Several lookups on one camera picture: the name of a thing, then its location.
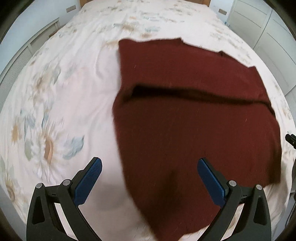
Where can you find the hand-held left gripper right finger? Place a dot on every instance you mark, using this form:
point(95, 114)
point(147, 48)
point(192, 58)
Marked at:
point(211, 180)

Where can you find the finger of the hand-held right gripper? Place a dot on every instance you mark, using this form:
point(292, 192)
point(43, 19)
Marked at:
point(291, 139)

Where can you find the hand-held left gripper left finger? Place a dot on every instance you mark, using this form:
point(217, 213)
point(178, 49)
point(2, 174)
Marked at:
point(89, 179)

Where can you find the dark red knitted sweater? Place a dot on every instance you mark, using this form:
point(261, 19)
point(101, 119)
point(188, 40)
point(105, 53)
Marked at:
point(185, 129)

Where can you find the floral bed cover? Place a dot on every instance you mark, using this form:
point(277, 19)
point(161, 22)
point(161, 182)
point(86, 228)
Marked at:
point(69, 81)

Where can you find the white wardrobe doors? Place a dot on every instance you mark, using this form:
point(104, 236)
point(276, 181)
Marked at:
point(266, 30)

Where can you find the white slatted cabinet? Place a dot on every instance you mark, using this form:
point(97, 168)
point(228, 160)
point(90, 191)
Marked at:
point(20, 58)

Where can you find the wooden nightstand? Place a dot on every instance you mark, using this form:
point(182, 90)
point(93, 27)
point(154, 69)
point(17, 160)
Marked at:
point(52, 33)

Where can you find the wooden bed headboard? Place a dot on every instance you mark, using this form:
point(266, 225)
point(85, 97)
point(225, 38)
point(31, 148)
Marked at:
point(203, 1)

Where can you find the wall socket plate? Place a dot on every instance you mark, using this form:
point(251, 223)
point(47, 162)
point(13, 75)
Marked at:
point(222, 11)
point(71, 8)

